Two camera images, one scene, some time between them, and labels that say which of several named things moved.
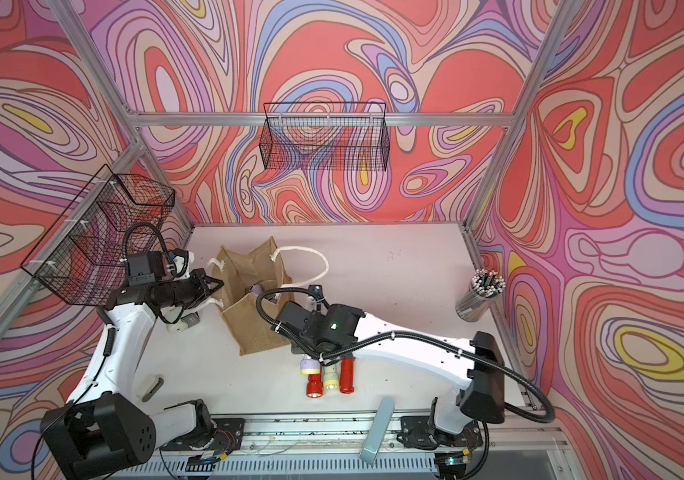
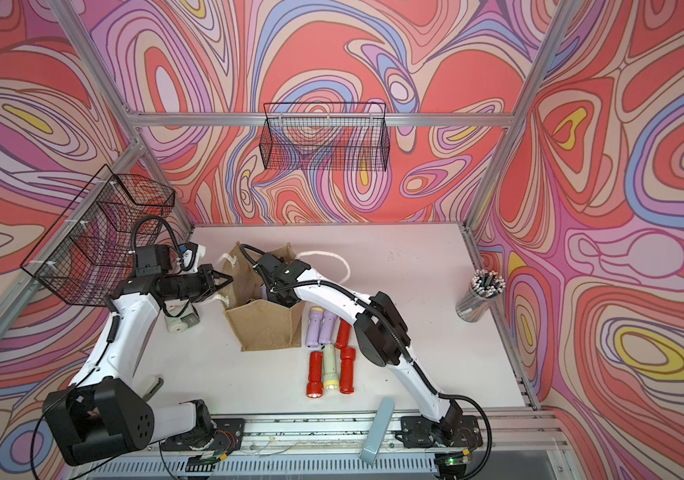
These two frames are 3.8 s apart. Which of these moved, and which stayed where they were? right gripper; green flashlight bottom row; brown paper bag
Moved: right gripper
Stayed: brown paper bag; green flashlight bottom row
